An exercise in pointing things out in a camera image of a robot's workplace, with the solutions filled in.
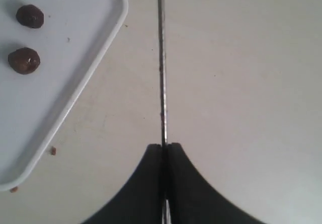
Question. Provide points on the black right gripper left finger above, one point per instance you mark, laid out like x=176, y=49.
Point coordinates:
x=140, y=199

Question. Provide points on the thin metal skewer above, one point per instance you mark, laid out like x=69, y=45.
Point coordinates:
x=163, y=82

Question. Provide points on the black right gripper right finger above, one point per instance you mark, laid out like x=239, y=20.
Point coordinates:
x=192, y=199

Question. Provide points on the dark red hawthorn berry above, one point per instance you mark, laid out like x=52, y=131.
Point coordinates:
x=24, y=60
x=30, y=16

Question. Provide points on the white rectangular plastic tray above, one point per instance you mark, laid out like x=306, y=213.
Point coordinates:
x=71, y=43

